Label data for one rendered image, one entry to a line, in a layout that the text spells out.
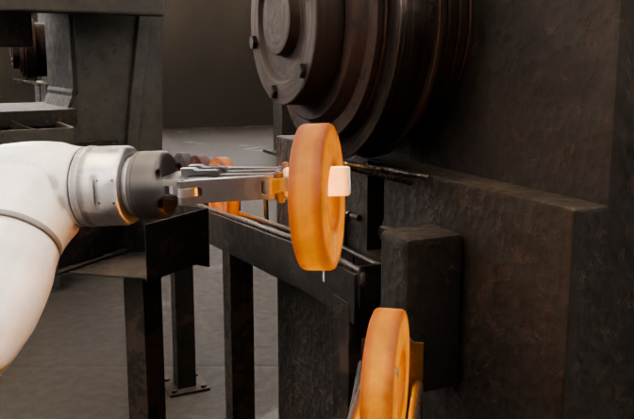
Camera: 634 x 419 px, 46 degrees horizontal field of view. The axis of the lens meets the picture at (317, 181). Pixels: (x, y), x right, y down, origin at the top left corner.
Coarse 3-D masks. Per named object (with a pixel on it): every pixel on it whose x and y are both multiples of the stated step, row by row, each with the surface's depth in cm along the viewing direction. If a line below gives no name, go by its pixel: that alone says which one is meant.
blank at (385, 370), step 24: (384, 312) 79; (384, 336) 76; (408, 336) 85; (384, 360) 74; (408, 360) 86; (360, 384) 74; (384, 384) 73; (408, 384) 87; (360, 408) 74; (384, 408) 73
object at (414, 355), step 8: (416, 344) 88; (416, 352) 88; (416, 360) 88; (416, 368) 88; (360, 376) 89; (416, 376) 88; (408, 392) 88; (408, 400) 88; (408, 408) 88; (408, 416) 89
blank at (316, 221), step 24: (312, 144) 73; (336, 144) 81; (312, 168) 72; (288, 192) 72; (312, 192) 71; (312, 216) 71; (336, 216) 81; (312, 240) 72; (336, 240) 80; (312, 264) 75; (336, 264) 79
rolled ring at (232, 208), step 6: (210, 162) 199; (216, 162) 194; (222, 162) 191; (228, 162) 192; (210, 204) 201; (216, 204) 201; (222, 204) 202; (228, 204) 188; (234, 204) 189; (222, 210) 200; (228, 210) 189; (234, 210) 190
